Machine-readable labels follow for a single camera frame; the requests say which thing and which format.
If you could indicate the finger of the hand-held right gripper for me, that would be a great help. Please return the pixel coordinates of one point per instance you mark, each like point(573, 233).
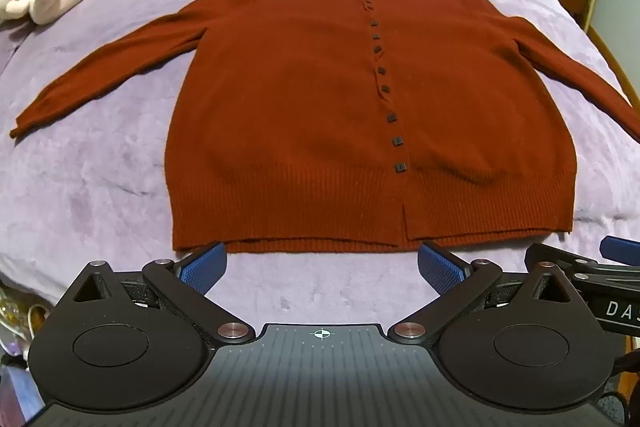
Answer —
point(622, 249)
point(560, 257)

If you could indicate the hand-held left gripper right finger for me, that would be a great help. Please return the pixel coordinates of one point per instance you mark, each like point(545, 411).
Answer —
point(440, 268)

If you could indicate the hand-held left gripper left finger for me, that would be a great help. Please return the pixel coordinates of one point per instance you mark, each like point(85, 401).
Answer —
point(205, 266)

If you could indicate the dark red knit cardigan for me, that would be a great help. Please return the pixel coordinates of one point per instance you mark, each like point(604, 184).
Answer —
point(310, 107)

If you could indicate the purple fleece bed sheet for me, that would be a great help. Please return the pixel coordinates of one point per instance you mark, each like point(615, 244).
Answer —
point(90, 187)

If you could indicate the colourful clutter pile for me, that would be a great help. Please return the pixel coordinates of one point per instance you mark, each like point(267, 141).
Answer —
point(20, 317)

